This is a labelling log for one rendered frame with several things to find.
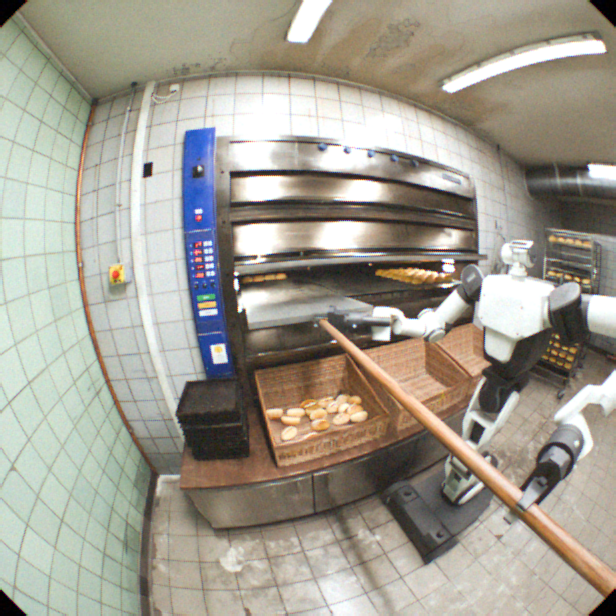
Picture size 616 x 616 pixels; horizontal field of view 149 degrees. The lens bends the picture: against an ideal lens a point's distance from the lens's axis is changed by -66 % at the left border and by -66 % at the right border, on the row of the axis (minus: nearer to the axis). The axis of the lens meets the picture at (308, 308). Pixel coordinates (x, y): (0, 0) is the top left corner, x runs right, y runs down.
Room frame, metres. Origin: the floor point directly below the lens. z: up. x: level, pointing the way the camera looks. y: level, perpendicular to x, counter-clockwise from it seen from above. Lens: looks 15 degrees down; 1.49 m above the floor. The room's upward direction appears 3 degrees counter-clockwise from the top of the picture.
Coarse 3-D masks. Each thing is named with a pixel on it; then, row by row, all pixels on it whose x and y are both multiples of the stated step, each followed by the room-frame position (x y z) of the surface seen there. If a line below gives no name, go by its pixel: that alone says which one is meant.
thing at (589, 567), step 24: (336, 336) 0.73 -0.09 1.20; (360, 360) 0.56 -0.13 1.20; (384, 384) 0.44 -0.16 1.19; (408, 408) 0.35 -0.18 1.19; (432, 432) 0.28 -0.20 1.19; (456, 456) 0.21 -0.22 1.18; (480, 456) 0.18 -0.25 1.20; (480, 480) 0.15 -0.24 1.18; (504, 480) 0.12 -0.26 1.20; (504, 504) 0.09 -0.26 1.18; (552, 528) -0.01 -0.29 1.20; (576, 552) -0.08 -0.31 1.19; (600, 576) -0.16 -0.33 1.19
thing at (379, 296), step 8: (416, 288) 1.54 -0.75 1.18; (424, 288) 1.53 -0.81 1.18; (432, 288) 1.53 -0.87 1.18; (440, 288) 1.55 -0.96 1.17; (448, 288) 1.58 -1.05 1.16; (352, 296) 1.38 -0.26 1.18; (360, 296) 1.37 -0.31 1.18; (368, 296) 1.38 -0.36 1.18; (376, 296) 1.39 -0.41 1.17; (384, 296) 1.41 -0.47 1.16; (392, 296) 1.43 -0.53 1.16; (400, 296) 1.44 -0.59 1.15; (408, 296) 1.46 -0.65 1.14; (240, 312) 1.17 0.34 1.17
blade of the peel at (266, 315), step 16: (272, 304) 1.26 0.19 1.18; (288, 304) 1.25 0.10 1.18; (304, 304) 1.23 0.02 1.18; (320, 304) 1.21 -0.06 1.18; (336, 304) 1.20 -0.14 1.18; (352, 304) 1.18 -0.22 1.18; (368, 304) 1.09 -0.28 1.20; (256, 320) 1.01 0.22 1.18; (272, 320) 0.93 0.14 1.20; (288, 320) 0.95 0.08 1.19; (304, 320) 0.97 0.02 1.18
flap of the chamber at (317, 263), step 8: (384, 256) 1.24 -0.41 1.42; (392, 256) 1.26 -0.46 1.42; (400, 256) 1.27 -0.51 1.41; (408, 256) 1.29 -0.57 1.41; (416, 256) 1.30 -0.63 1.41; (424, 256) 1.32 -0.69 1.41; (432, 256) 1.34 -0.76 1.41; (440, 256) 1.36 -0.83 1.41; (448, 256) 1.39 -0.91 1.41; (456, 256) 1.41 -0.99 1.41; (464, 256) 1.44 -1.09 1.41; (472, 256) 1.47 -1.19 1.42; (256, 264) 1.06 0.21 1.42; (264, 264) 1.07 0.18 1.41; (272, 264) 1.08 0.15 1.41; (280, 264) 1.09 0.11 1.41; (288, 264) 1.10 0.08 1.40; (296, 264) 1.11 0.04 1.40; (304, 264) 1.12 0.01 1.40; (312, 264) 1.13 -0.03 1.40; (320, 264) 1.14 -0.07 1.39; (328, 264) 1.18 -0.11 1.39; (336, 264) 1.23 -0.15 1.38; (344, 264) 1.28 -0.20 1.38; (352, 264) 1.33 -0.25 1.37; (360, 264) 1.38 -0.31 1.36; (240, 272) 1.07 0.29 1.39; (248, 272) 1.13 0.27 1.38; (256, 272) 1.20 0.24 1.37
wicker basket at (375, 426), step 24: (312, 360) 1.25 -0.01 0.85; (336, 360) 1.28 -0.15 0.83; (264, 384) 1.14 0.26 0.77; (288, 384) 1.17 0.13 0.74; (312, 384) 1.21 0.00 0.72; (336, 384) 1.24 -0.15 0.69; (360, 384) 1.13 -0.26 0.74; (264, 408) 0.90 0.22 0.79; (288, 408) 1.13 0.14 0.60; (384, 408) 0.90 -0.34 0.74; (336, 432) 0.79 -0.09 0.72; (360, 432) 0.91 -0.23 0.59; (384, 432) 0.87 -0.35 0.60; (288, 456) 0.72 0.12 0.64; (312, 456) 0.76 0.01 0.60
